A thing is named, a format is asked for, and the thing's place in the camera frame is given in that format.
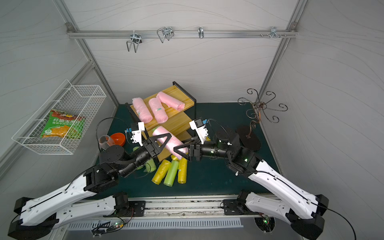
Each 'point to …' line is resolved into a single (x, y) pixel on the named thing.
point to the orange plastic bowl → (119, 138)
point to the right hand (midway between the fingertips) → (177, 146)
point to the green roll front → (171, 174)
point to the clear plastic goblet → (105, 141)
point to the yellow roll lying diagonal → (174, 158)
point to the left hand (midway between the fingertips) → (169, 138)
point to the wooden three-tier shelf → (178, 121)
